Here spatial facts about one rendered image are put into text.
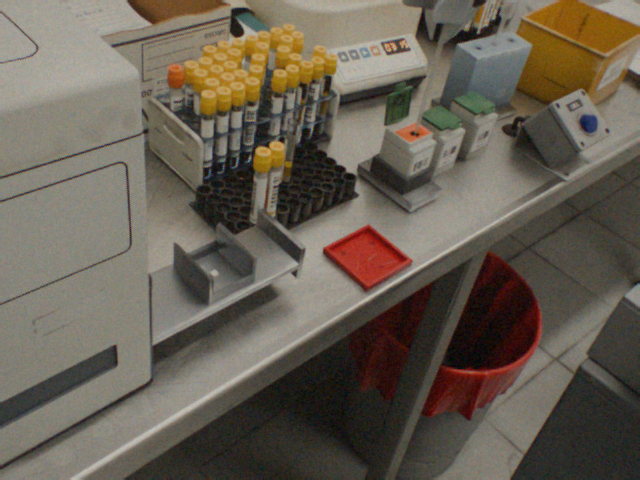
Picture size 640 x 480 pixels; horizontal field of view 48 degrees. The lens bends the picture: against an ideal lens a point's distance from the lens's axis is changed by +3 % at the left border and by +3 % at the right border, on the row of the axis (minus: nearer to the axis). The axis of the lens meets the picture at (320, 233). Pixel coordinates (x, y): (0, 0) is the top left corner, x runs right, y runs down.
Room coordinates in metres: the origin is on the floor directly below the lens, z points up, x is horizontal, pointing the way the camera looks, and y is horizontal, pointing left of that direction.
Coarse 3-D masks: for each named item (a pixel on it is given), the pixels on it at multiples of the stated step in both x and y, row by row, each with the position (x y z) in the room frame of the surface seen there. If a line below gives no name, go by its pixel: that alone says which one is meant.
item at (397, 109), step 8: (400, 88) 0.70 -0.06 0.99; (408, 88) 0.71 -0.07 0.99; (392, 96) 0.69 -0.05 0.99; (400, 96) 0.70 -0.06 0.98; (408, 96) 0.71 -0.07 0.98; (392, 104) 0.69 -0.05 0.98; (400, 104) 0.70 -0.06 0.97; (408, 104) 0.71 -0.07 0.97; (392, 112) 0.69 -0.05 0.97; (400, 112) 0.70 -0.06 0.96; (408, 112) 0.71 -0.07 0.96; (384, 120) 0.68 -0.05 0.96; (392, 120) 0.69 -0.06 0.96; (400, 120) 0.70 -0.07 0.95
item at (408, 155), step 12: (408, 120) 0.70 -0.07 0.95; (384, 132) 0.68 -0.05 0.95; (396, 132) 0.67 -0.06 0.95; (408, 132) 0.68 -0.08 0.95; (420, 132) 0.68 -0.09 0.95; (384, 144) 0.68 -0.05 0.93; (396, 144) 0.67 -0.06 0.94; (408, 144) 0.66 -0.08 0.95; (420, 144) 0.67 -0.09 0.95; (432, 144) 0.68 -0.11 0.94; (384, 156) 0.68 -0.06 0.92; (396, 156) 0.66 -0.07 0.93; (408, 156) 0.65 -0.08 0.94; (420, 156) 0.66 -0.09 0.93; (396, 168) 0.66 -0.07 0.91; (408, 168) 0.65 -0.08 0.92; (420, 168) 0.67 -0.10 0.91
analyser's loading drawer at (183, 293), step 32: (256, 224) 0.52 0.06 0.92; (192, 256) 0.45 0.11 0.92; (224, 256) 0.47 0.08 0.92; (256, 256) 0.47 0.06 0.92; (288, 256) 0.48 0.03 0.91; (160, 288) 0.41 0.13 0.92; (192, 288) 0.42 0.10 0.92; (224, 288) 0.42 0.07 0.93; (256, 288) 0.44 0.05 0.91; (160, 320) 0.38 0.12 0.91; (192, 320) 0.38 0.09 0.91
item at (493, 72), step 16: (512, 32) 0.93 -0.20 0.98; (464, 48) 0.86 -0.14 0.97; (480, 48) 0.87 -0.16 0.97; (496, 48) 0.88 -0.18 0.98; (512, 48) 0.88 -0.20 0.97; (528, 48) 0.90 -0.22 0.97; (464, 64) 0.85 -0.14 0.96; (480, 64) 0.85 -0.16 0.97; (496, 64) 0.87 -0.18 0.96; (512, 64) 0.89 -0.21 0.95; (448, 80) 0.87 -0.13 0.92; (464, 80) 0.85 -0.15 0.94; (480, 80) 0.85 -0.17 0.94; (496, 80) 0.87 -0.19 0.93; (512, 80) 0.90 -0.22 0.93; (448, 96) 0.86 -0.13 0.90; (496, 96) 0.88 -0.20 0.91; (512, 96) 0.90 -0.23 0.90; (496, 112) 0.88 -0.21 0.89; (512, 112) 0.89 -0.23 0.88
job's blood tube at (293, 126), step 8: (288, 120) 0.62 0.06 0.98; (296, 120) 0.62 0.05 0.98; (288, 128) 0.61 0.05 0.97; (296, 128) 0.61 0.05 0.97; (288, 136) 0.61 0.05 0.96; (296, 136) 0.61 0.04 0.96; (288, 144) 0.61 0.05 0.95; (288, 152) 0.61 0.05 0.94; (288, 160) 0.61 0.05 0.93; (288, 168) 0.61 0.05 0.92; (280, 176) 0.61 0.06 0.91; (288, 176) 0.61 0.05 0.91; (288, 184) 0.61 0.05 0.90
